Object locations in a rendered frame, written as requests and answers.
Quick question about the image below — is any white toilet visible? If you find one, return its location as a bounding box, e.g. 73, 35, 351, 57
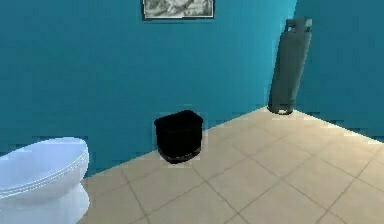
0, 136, 91, 224

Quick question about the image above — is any black waste bin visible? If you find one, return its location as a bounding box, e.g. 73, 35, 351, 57
153, 109, 205, 165

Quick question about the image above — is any framed grey picture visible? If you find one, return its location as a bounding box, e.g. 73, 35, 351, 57
141, 0, 216, 21

